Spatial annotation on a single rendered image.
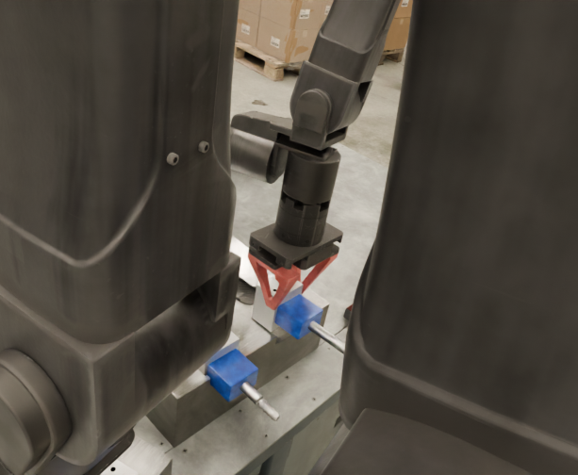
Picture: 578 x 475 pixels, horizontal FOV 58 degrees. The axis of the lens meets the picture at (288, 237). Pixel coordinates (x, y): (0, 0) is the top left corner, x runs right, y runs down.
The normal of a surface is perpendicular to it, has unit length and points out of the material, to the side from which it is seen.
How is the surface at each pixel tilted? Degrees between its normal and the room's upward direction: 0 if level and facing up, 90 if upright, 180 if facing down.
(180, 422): 90
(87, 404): 90
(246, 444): 0
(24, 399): 32
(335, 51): 80
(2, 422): 90
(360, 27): 70
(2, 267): 90
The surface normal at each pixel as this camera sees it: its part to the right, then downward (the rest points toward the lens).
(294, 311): 0.16, -0.84
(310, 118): -0.40, 0.31
